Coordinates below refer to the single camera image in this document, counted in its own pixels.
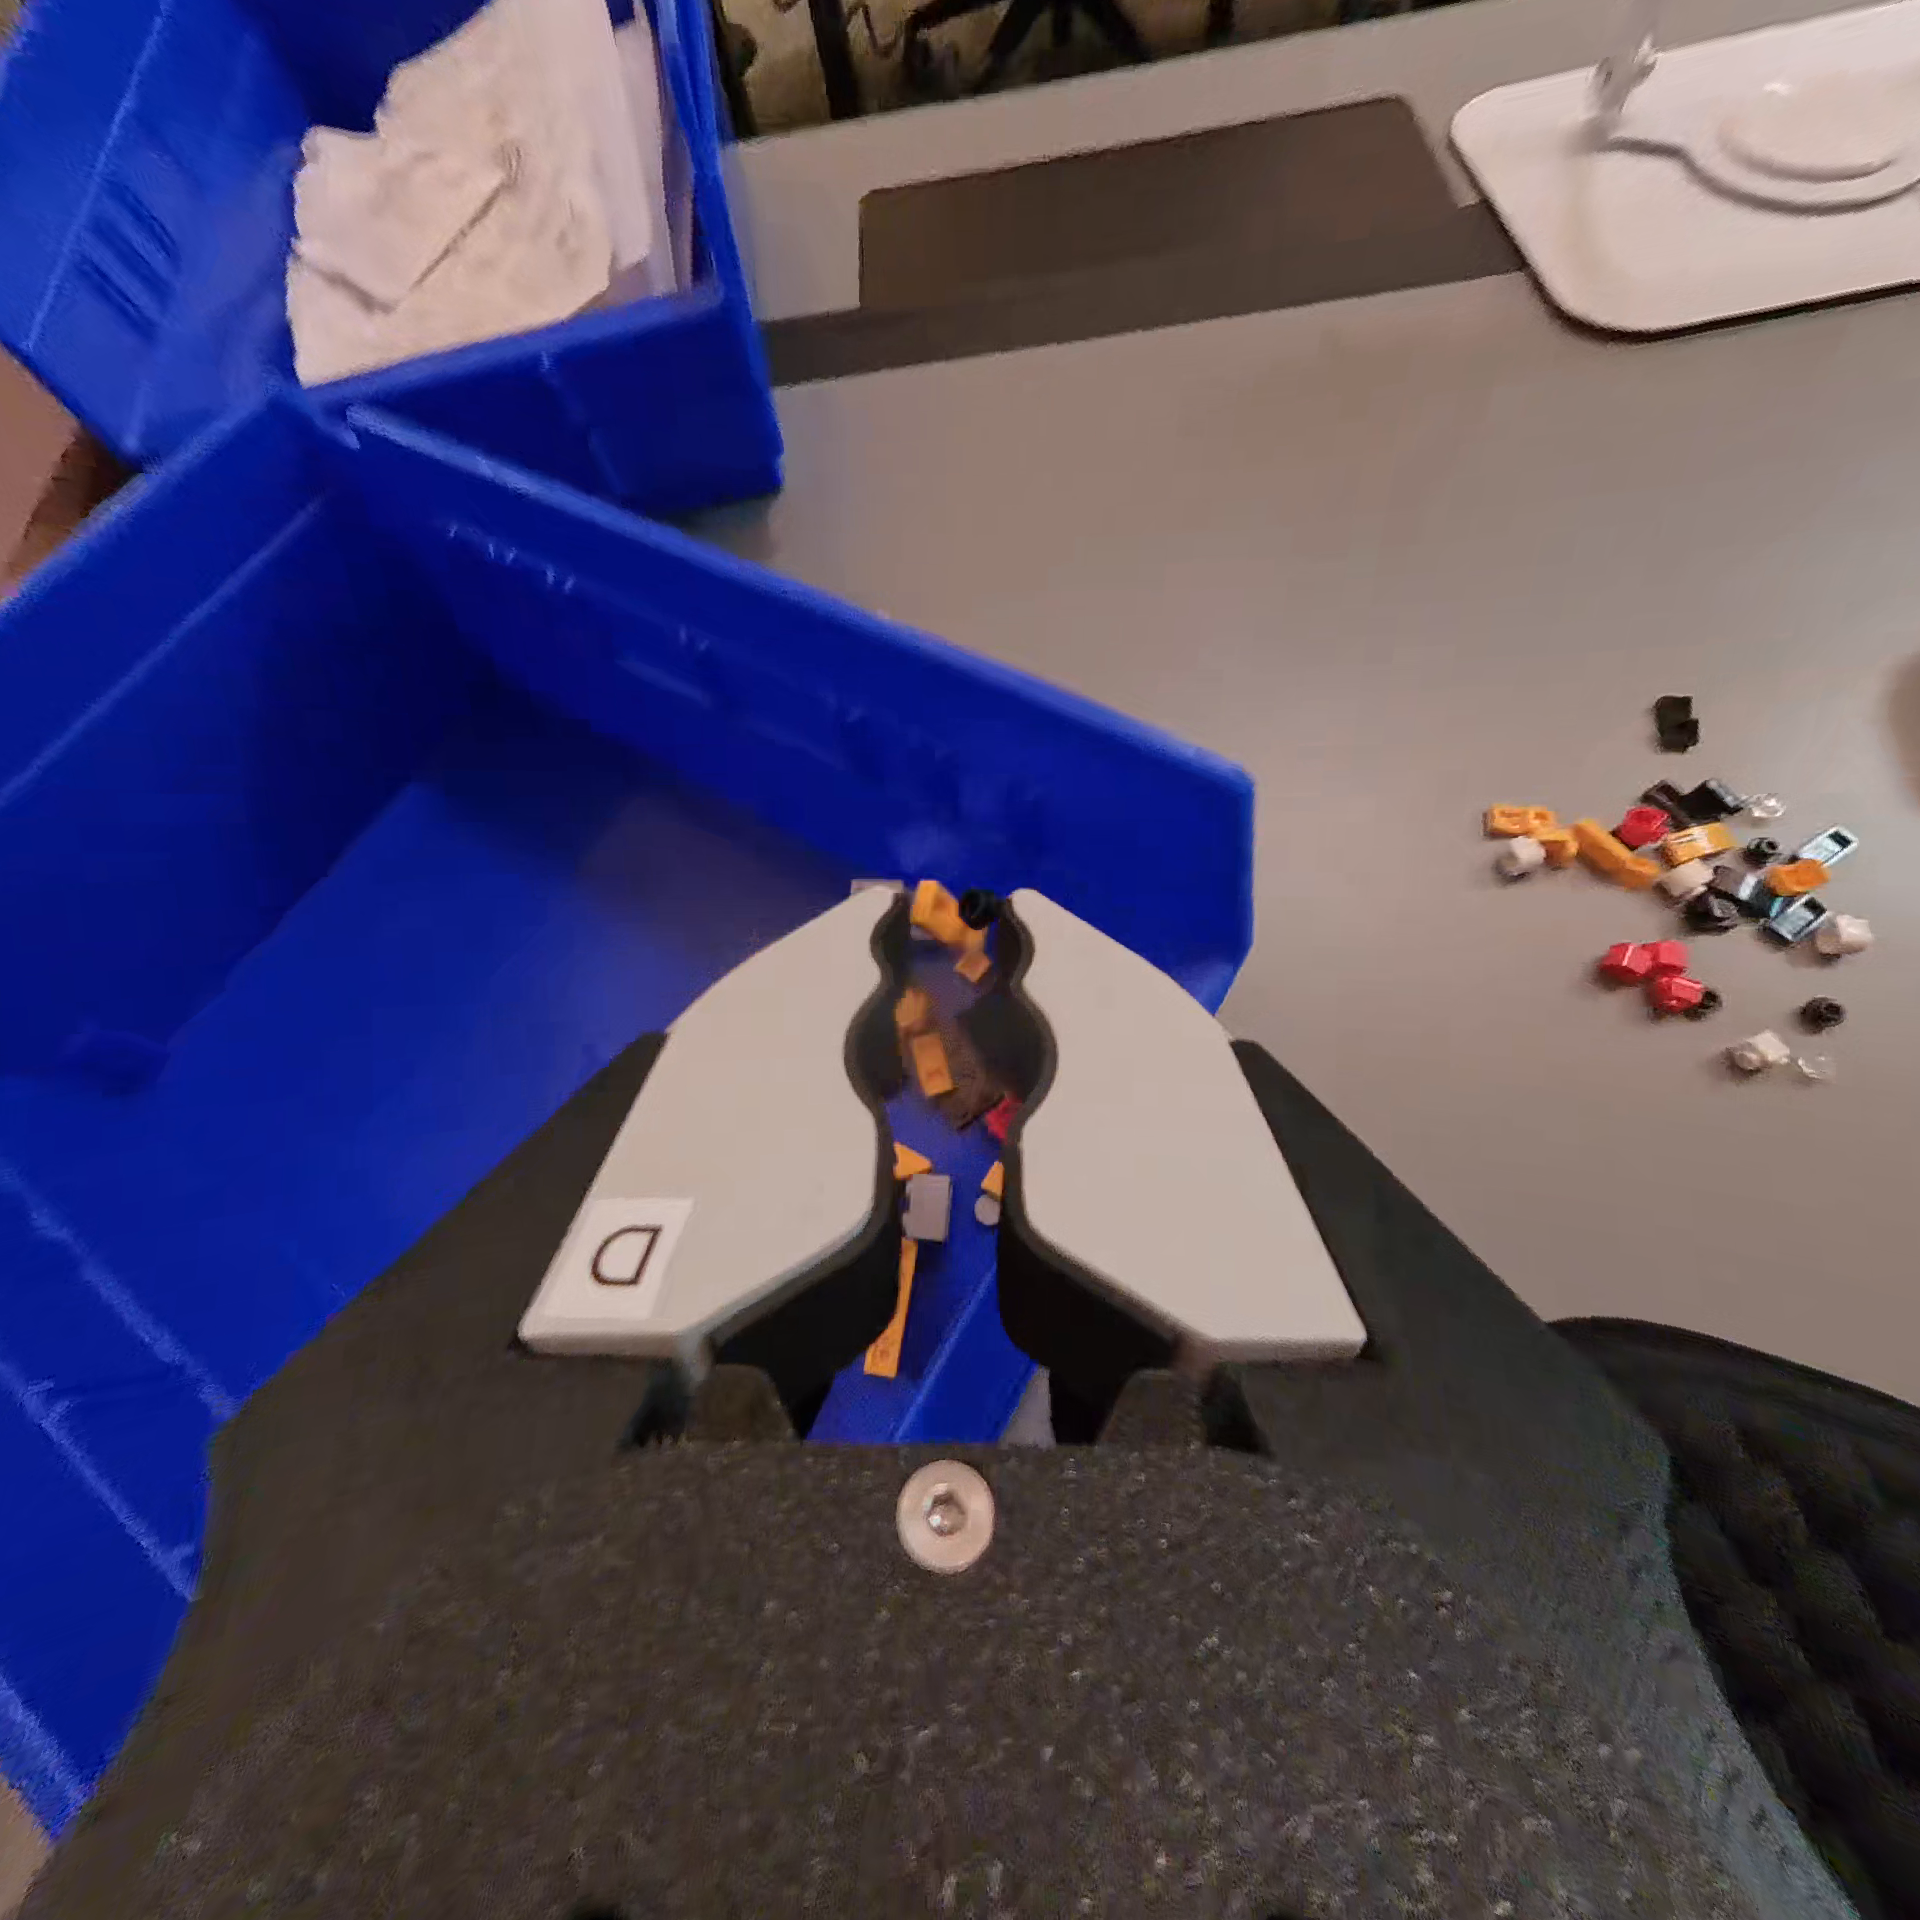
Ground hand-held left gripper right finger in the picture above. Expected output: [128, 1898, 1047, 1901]
[999, 892, 1370, 1425]

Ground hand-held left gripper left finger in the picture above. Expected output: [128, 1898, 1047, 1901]
[514, 885, 912, 1426]

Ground mixed toy bricks heap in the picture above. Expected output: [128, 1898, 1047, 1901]
[866, 881, 1057, 1386]

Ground blue plastic bin holding bricks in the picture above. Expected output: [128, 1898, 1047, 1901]
[0, 399, 1260, 1841]

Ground large pile of toy bricks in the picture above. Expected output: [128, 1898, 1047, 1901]
[1482, 693, 1878, 1087]

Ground blue plastic bin holding paper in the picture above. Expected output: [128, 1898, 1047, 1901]
[0, 0, 787, 520]

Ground crumpled white paper bags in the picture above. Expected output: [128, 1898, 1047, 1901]
[287, 0, 700, 389]

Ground white adjustable stand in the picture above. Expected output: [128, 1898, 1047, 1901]
[1447, 0, 1920, 336]

